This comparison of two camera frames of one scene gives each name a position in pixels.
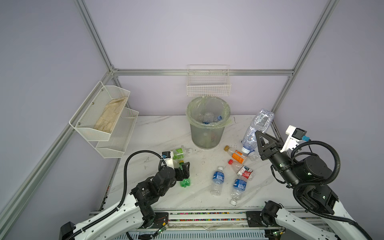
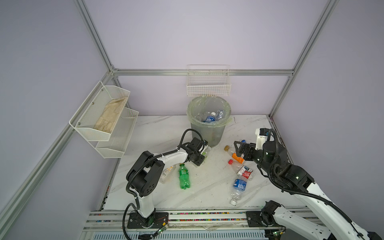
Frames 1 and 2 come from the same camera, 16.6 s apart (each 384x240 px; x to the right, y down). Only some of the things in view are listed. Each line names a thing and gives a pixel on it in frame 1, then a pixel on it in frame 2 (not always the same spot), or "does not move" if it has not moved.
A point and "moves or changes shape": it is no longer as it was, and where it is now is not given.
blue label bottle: x=218 y=179 → x=211 y=118
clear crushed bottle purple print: x=261 y=121 → x=219 y=114
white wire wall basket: x=212 y=80 does not move
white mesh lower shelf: x=115 y=147 does not move
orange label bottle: x=236 y=155 does not move
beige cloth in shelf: x=110 y=115 does not move
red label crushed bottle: x=242 y=170 does not move
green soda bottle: x=184 y=182 does not move
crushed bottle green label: x=178 y=154 moves or changes shape
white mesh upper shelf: x=96 y=118 does not move
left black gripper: x=185 y=171 → x=199 y=161
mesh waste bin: x=207 y=117 does not move
